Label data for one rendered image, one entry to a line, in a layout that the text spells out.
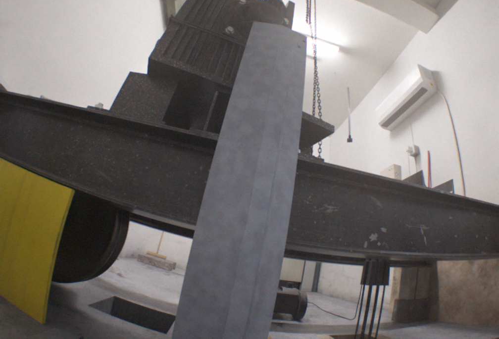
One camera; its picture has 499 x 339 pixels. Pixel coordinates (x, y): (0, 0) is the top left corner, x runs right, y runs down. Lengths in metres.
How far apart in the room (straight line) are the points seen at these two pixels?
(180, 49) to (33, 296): 0.92
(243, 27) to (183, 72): 0.33
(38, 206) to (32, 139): 0.31
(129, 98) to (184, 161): 0.30
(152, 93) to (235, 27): 0.43
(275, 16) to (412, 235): 0.99
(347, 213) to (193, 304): 0.52
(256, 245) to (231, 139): 0.24
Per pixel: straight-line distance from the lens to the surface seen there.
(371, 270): 1.25
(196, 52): 0.93
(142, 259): 3.33
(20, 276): 0.84
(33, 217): 0.80
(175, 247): 4.02
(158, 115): 0.81
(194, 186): 0.71
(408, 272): 1.96
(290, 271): 3.92
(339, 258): 1.66
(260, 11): 1.05
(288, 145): 0.59
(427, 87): 2.57
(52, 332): 0.77
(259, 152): 0.55
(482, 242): 1.37
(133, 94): 0.88
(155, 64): 0.87
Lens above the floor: 0.35
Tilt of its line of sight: 25 degrees up
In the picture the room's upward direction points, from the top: 12 degrees clockwise
